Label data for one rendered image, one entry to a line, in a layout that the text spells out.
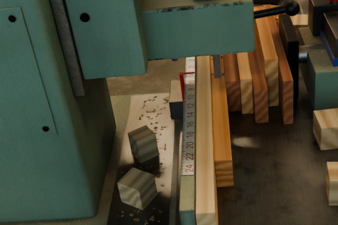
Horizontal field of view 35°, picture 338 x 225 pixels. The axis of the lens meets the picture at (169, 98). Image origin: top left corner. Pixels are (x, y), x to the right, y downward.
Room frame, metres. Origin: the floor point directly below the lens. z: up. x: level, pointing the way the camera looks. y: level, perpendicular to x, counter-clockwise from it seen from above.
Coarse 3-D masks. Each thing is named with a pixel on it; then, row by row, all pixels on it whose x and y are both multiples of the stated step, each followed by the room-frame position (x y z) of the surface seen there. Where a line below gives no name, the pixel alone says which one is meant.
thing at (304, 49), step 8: (280, 16) 0.69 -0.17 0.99; (288, 16) 0.69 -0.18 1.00; (280, 24) 0.68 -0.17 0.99; (288, 24) 0.66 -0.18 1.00; (280, 32) 0.68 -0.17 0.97; (288, 32) 0.64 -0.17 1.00; (288, 40) 0.61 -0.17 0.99; (296, 40) 0.61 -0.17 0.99; (288, 48) 0.61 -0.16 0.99; (296, 48) 0.61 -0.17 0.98; (304, 48) 0.65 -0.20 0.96; (312, 48) 0.64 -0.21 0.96; (320, 48) 0.64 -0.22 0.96; (288, 56) 0.61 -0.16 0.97; (296, 56) 0.61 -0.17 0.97; (304, 56) 0.64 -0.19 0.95; (296, 64) 0.61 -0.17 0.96; (296, 72) 0.61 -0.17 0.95; (296, 80) 0.61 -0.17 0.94; (296, 88) 0.61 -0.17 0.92; (296, 96) 0.61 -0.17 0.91
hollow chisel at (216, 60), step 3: (213, 57) 0.62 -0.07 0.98; (216, 57) 0.62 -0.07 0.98; (213, 60) 0.62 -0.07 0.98; (216, 60) 0.62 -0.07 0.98; (219, 60) 0.62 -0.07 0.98; (213, 63) 0.62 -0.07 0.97; (216, 63) 0.62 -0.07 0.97; (219, 63) 0.62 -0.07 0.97; (213, 66) 0.62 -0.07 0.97; (216, 66) 0.62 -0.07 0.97; (219, 66) 0.62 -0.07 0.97; (216, 69) 0.62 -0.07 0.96; (219, 69) 0.62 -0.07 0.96; (216, 72) 0.62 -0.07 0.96; (219, 72) 0.62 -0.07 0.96; (216, 75) 0.62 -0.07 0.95; (219, 75) 0.62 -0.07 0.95
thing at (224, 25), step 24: (144, 0) 0.63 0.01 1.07; (168, 0) 0.62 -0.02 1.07; (192, 0) 0.61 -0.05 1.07; (216, 0) 0.60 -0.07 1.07; (240, 0) 0.59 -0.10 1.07; (144, 24) 0.60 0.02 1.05; (168, 24) 0.60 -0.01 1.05; (192, 24) 0.59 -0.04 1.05; (216, 24) 0.59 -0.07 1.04; (240, 24) 0.59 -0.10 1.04; (168, 48) 0.60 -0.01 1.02; (192, 48) 0.59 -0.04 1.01; (216, 48) 0.59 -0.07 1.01; (240, 48) 0.59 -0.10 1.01
